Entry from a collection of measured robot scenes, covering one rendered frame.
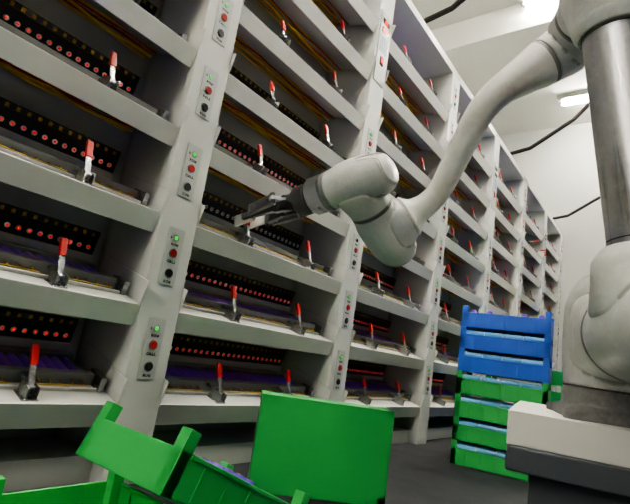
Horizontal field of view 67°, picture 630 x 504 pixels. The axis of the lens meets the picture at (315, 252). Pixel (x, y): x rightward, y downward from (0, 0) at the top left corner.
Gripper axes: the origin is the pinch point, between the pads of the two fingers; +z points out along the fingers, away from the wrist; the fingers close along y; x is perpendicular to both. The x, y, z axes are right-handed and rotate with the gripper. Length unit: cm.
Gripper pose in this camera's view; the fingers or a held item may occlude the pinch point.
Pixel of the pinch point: (249, 220)
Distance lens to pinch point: 125.0
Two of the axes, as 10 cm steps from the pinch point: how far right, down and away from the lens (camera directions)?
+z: -8.1, 2.3, 5.4
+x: -0.4, -9.4, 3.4
